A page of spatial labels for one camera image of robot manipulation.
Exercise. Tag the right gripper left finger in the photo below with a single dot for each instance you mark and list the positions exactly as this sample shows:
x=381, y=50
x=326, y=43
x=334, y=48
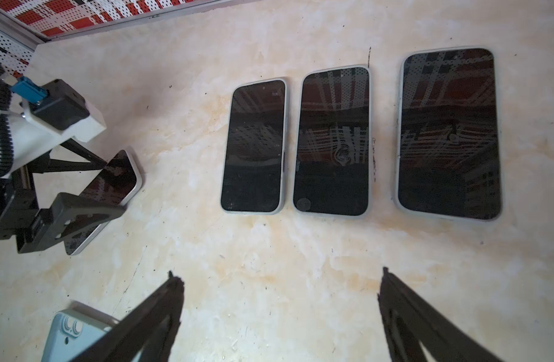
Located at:
x=148, y=332

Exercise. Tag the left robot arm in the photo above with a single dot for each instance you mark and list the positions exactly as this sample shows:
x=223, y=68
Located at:
x=24, y=147

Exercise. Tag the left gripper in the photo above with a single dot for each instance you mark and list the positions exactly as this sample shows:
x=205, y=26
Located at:
x=10, y=212

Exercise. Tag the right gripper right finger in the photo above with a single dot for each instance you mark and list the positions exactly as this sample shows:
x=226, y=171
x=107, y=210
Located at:
x=413, y=327

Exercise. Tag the black phone horizontal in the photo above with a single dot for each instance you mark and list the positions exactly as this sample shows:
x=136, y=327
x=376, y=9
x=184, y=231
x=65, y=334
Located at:
x=254, y=145

